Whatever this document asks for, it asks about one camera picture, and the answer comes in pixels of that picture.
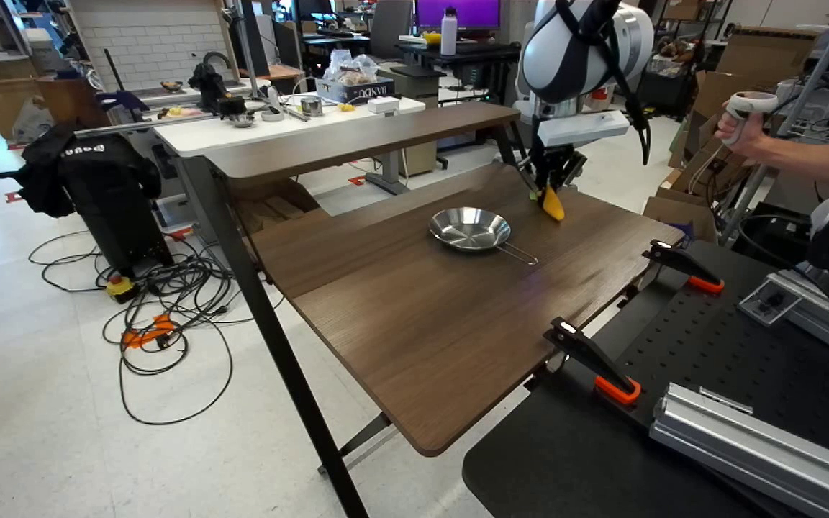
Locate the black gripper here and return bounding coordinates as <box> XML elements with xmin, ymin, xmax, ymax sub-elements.
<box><xmin>528</xmin><ymin>142</ymin><xmax>588</xmax><ymax>204</ymax></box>

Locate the yellow toy carrot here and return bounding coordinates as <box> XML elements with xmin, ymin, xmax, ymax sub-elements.
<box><xmin>538</xmin><ymin>188</ymin><xmax>564</xmax><ymax>221</ymax></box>

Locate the person's forearm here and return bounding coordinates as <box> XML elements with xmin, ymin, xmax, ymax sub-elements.
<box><xmin>762</xmin><ymin>139</ymin><xmax>829</xmax><ymax>182</ymax></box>

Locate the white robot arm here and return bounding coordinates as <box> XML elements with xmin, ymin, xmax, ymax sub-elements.
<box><xmin>519</xmin><ymin>0</ymin><xmax>656</xmax><ymax>204</ymax></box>

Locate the silver metal pan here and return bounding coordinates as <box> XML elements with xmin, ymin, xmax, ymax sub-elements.
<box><xmin>430</xmin><ymin>204</ymin><xmax>538</xmax><ymax>268</ymax></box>

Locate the person's hand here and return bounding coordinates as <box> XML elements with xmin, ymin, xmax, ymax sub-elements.
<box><xmin>718</xmin><ymin>112</ymin><xmax>773</xmax><ymax>162</ymax></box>

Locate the cardboard boxes pile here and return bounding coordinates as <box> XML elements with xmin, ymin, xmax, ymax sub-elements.
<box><xmin>644</xmin><ymin>25</ymin><xmax>816</xmax><ymax>238</ymax></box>

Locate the near black orange clamp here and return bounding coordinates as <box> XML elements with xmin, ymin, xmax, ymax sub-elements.
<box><xmin>544</xmin><ymin>316</ymin><xmax>643</xmax><ymax>409</ymax></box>

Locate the black orange clamp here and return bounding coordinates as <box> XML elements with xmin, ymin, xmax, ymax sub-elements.
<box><xmin>644</xmin><ymin>238</ymin><xmax>725</xmax><ymax>297</ymax></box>
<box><xmin>544</xmin><ymin>316</ymin><xmax>643</xmax><ymax>409</ymax></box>

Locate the purple monitor screen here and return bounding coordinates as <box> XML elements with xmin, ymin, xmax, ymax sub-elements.
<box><xmin>414</xmin><ymin>0</ymin><xmax>501</xmax><ymax>31</ymax></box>

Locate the far black orange clamp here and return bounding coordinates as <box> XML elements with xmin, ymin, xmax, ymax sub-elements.
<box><xmin>644</xmin><ymin>238</ymin><xmax>725</xmax><ymax>297</ymax></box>

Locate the white water bottle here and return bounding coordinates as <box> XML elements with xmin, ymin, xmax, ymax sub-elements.
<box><xmin>442</xmin><ymin>7</ymin><xmax>457</xmax><ymax>54</ymax></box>

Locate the white handheld controller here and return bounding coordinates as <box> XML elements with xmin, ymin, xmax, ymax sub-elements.
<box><xmin>725</xmin><ymin>90</ymin><xmax>778</xmax><ymax>123</ymax></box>

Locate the white top back desk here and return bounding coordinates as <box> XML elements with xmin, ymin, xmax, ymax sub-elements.
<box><xmin>151</xmin><ymin>96</ymin><xmax>525</xmax><ymax>185</ymax></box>

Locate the orange power plug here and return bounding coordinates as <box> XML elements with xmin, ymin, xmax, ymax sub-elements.
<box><xmin>122</xmin><ymin>313</ymin><xmax>175</xmax><ymax>349</ymax></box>

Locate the black bag on stand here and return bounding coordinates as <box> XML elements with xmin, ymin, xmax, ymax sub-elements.
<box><xmin>5</xmin><ymin>127</ymin><xmax>172</xmax><ymax>277</ymax></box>

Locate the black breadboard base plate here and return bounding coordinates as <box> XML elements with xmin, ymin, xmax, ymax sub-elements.
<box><xmin>465</xmin><ymin>245</ymin><xmax>829</xmax><ymax>518</ymax></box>

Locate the aluminium extrusion rail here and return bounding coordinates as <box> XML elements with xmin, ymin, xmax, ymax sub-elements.
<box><xmin>650</xmin><ymin>384</ymin><xmax>829</xmax><ymax>518</ymax></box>

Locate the black cable tangle on floor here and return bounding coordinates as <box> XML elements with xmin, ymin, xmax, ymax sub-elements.
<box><xmin>26</xmin><ymin>227</ymin><xmax>289</xmax><ymax>430</ymax></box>

